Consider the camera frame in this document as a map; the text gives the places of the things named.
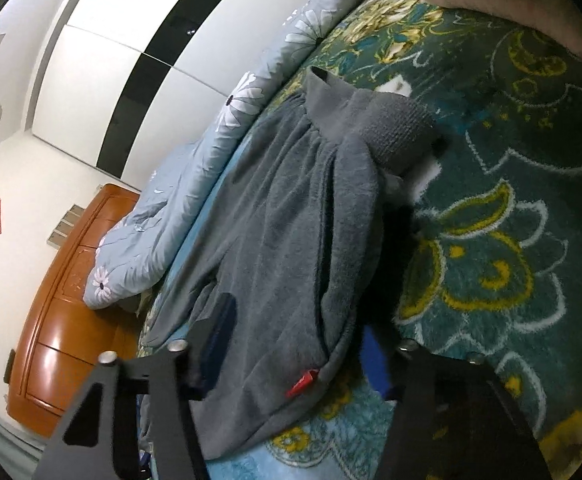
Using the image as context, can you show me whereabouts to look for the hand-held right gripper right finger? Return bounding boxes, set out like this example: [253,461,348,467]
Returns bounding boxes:
[361,330,554,480]

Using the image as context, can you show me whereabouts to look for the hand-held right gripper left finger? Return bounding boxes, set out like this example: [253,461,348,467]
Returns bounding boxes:
[44,292,237,480]

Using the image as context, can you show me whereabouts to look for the grey fleece pants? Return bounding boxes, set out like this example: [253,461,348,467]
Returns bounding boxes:
[141,66,449,463]

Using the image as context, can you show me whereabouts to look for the light blue flowered quilt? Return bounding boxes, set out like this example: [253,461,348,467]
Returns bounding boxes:
[82,0,392,311]

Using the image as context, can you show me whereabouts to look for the wooden headboard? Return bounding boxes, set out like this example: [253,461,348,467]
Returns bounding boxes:
[6,183,144,438]

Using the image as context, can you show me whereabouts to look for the green floral blanket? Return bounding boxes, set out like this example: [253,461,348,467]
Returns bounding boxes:
[136,0,582,480]

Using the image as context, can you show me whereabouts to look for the white wardrobe with black stripe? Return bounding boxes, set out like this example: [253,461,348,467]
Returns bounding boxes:
[21,0,322,193]

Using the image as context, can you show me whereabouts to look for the wall switch panel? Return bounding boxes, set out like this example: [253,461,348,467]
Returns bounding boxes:
[47,204,84,248]

